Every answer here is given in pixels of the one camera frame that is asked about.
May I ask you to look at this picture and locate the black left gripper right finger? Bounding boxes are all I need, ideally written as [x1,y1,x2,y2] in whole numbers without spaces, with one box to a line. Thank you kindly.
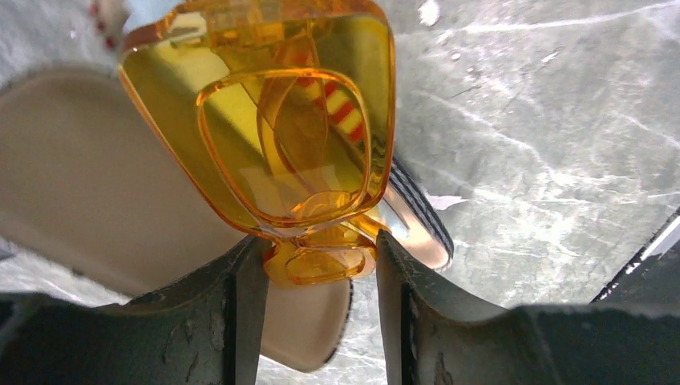
[377,232,679,384]

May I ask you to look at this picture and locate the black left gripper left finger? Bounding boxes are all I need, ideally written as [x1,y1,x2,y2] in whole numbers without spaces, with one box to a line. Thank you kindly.
[1,237,268,384]

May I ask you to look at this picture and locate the printed glasses pouch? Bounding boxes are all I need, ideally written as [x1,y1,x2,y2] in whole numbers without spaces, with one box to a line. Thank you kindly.
[0,0,455,373]

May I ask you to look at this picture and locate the orange transparent safety glasses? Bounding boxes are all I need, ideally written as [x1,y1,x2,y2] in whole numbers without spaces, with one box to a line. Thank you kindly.
[119,1,395,287]

